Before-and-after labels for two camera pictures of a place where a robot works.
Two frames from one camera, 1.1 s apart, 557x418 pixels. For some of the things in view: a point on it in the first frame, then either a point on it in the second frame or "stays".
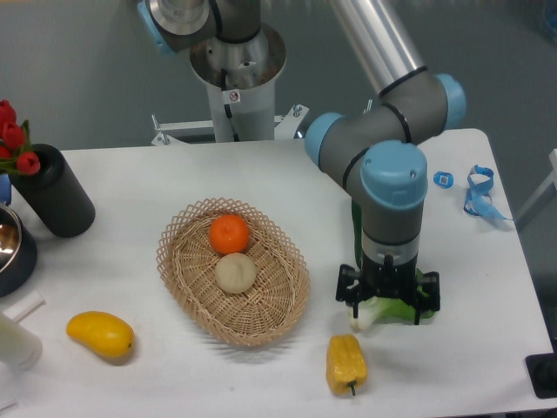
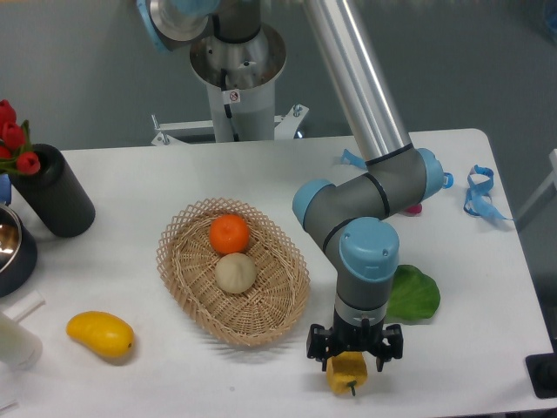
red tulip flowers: (15, 143) stays
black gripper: (389, 278) → (377, 339)
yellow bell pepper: (346, 367) stays
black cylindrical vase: (55, 195) stays
